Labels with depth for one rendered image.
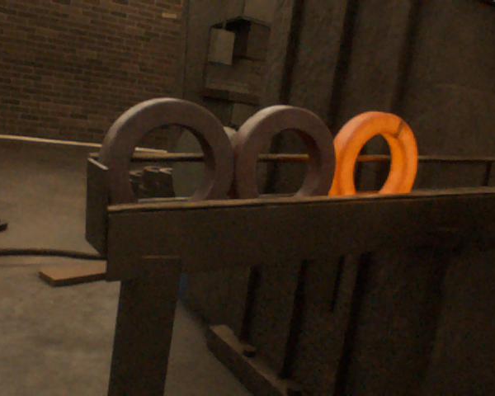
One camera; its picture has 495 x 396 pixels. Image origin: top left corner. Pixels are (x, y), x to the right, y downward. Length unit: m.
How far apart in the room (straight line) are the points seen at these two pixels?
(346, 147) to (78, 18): 6.22
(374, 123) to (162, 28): 6.47
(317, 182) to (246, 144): 0.15
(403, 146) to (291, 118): 0.24
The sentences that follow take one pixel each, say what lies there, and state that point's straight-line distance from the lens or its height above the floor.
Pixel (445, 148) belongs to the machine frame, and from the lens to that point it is 1.16.
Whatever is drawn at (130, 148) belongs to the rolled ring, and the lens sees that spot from 0.69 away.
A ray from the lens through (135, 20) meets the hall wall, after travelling 7.16.
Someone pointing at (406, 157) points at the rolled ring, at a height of 0.73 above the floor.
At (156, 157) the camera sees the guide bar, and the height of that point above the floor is 0.68.
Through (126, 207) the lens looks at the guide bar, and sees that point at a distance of 0.68.
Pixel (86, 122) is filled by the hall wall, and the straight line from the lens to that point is 6.99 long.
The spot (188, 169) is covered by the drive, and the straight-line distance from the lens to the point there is 2.23.
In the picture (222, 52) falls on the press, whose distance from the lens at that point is 5.29.
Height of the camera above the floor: 0.77
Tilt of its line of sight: 9 degrees down
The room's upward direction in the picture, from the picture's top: 9 degrees clockwise
